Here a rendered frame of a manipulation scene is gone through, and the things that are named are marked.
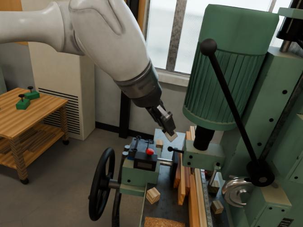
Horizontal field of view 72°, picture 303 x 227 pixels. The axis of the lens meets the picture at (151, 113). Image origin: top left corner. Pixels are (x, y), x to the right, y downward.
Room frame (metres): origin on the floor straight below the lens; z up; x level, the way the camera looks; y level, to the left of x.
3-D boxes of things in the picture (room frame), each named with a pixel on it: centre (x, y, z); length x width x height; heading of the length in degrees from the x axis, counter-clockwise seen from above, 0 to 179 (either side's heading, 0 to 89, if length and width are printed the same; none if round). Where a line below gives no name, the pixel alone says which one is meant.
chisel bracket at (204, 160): (0.58, -0.20, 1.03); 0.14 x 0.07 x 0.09; 88
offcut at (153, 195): (0.48, -0.04, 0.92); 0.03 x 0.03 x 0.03; 41
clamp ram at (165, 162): (0.61, -0.08, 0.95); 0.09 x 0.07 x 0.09; 178
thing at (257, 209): (0.42, -0.36, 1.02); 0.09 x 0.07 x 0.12; 178
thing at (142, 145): (0.61, 0.01, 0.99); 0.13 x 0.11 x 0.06; 178
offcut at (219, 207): (0.55, -0.31, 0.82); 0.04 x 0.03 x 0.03; 19
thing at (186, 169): (0.63, -0.16, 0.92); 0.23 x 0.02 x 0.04; 178
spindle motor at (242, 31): (0.58, -0.18, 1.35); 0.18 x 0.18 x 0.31
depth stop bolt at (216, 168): (0.54, -0.24, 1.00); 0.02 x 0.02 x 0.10; 88
